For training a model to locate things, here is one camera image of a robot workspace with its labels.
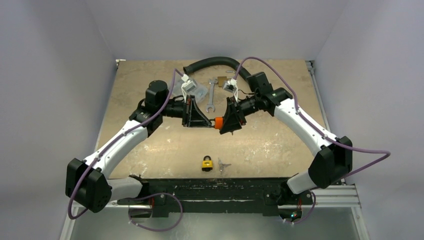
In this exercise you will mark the clear plastic compartment box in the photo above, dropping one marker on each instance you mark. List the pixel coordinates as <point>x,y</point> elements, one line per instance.
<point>199,92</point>

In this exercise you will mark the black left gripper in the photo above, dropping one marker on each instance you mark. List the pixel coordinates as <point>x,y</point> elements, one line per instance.
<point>193,116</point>

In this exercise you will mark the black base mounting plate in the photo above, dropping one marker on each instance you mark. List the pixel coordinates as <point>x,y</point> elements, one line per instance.
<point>260,195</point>

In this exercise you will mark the silver keys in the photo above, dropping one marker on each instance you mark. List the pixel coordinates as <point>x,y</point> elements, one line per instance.
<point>222,166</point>

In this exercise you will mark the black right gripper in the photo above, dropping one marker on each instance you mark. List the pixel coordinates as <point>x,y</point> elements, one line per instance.
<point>238,110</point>

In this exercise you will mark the brass padlock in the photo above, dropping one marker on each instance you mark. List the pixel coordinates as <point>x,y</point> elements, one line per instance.
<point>224,78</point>

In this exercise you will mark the orange black padlock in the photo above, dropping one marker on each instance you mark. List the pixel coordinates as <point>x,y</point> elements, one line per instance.
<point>217,122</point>

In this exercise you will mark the silver open-end wrench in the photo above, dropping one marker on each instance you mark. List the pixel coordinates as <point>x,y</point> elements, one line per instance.
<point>210,105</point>

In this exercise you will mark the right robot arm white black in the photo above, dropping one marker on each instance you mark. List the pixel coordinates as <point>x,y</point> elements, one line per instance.
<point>331,160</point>

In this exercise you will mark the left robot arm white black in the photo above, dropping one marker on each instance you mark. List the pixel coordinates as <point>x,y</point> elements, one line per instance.
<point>87,180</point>

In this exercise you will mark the yellow padlock black shackle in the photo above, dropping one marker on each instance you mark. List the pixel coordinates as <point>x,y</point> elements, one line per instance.
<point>207,164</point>

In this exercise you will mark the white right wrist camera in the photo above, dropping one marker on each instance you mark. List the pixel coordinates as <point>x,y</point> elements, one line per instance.
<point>231,86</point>

